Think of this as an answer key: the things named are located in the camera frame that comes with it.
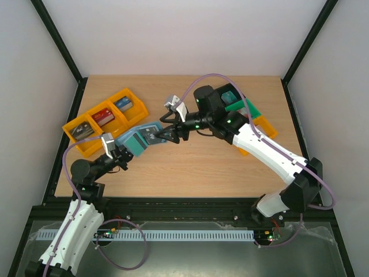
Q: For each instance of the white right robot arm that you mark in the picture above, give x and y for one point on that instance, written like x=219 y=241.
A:
x=298 y=173

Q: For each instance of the black frame post left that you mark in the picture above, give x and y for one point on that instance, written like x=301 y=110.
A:
x=57 y=39

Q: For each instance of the green storage bin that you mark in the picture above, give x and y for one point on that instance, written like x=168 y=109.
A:
x=240 y=107

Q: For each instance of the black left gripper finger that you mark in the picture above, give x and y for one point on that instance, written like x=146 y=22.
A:
x=125 y=159
x=119 y=150

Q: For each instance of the red cards stack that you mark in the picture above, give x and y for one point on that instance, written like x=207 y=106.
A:
x=103 y=117

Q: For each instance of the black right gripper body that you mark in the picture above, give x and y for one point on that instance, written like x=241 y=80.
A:
x=179 y=130

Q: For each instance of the blue card holder wallet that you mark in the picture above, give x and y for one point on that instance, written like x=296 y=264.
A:
x=133 y=141

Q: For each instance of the teal cards in black bin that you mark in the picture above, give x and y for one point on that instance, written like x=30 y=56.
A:
x=229 y=98

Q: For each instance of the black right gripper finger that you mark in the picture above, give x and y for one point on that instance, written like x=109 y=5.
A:
x=168 y=135
x=171 y=117

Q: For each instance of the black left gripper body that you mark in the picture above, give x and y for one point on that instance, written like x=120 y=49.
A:
x=119 y=162

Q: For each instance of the orange triple bin left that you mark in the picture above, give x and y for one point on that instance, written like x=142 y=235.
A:
x=115 y=115

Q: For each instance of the blue cards stack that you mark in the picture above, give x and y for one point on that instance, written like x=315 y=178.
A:
x=123 y=104

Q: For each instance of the black frame post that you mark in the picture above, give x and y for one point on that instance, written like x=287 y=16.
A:
x=309 y=40
x=57 y=39

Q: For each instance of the white slotted cable duct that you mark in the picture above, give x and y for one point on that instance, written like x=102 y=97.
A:
x=182 y=235

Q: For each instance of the black storage bin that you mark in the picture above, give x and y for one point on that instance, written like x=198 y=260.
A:
x=226 y=88

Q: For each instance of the black VIP cards stack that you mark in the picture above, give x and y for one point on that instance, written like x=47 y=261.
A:
x=81 y=131

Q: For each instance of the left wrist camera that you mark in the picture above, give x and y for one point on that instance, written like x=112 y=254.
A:
x=108 y=143

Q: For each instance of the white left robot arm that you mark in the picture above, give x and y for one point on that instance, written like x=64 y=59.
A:
x=85 y=214

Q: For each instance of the black frame post right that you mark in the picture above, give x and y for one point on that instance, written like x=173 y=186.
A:
x=309 y=40

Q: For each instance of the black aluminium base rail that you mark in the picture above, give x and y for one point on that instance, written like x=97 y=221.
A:
x=240 y=212

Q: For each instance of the orange storage bin right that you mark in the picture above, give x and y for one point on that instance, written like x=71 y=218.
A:
x=262 y=124

